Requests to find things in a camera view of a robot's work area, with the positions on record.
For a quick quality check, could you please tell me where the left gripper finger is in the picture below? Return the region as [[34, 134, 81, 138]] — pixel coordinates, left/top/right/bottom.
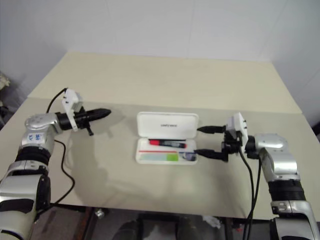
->
[[86, 112, 111, 122], [85, 108, 112, 117]]

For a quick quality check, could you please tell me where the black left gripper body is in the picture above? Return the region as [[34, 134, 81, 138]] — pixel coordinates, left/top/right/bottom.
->
[[73, 108, 94, 138]]

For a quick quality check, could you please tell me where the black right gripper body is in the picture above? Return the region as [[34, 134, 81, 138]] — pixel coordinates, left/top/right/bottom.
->
[[221, 132, 245, 156]]

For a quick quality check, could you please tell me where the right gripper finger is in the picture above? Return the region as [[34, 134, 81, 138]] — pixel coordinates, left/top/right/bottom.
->
[[195, 148, 229, 163], [196, 124, 227, 134]]

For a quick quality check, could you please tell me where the black marker with red cap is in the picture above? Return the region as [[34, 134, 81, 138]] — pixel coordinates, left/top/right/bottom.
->
[[149, 139, 189, 149]]

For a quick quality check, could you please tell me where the white pen case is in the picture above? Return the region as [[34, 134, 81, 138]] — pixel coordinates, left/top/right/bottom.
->
[[134, 111, 200, 166]]

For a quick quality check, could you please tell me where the white label blue handwriting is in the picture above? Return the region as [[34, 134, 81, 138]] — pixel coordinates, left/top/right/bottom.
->
[[26, 132, 46, 146]]

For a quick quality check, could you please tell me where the crumpled white paper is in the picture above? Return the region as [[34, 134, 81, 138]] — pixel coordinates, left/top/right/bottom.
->
[[202, 214, 222, 230]]

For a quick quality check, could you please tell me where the dark metal table leg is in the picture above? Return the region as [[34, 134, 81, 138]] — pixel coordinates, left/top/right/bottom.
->
[[84, 207, 98, 240], [224, 217, 237, 240]]

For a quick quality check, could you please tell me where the dark metal table crossbar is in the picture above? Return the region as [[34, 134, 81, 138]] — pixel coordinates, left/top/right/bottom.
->
[[136, 213, 181, 221]]

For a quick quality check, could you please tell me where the crumpled whitish cloth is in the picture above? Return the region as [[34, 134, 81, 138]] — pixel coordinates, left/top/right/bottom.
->
[[0, 71, 12, 89]]

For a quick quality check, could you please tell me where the silver metal table fitting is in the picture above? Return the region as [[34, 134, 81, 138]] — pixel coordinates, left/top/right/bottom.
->
[[94, 208, 107, 221]]

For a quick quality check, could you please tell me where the dark rounded shape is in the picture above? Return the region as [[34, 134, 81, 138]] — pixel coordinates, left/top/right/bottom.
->
[[118, 221, 144, 240]]

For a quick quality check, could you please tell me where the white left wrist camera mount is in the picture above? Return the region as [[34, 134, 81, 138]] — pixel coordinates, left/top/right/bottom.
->
[[61, 87, 85, 133]]

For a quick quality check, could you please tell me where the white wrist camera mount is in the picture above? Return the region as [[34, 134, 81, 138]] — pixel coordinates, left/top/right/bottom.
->
[[61, 87, 85, 133], [224, 112, 249, 154]]

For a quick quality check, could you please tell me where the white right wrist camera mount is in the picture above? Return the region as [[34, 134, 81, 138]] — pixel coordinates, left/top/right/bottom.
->
[[224, 112, 249, 154]]

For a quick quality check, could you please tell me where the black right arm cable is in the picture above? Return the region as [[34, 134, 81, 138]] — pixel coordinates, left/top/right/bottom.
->
[[239, 146, 263, 240]]

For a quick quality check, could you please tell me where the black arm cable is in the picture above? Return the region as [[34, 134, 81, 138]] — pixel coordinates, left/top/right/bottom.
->
[[239, 146, 263, 240], [46, 87, 76, 207]]

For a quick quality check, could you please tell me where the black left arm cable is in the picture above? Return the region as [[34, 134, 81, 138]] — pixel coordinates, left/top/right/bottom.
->
[[46, 87, 76, 207]]

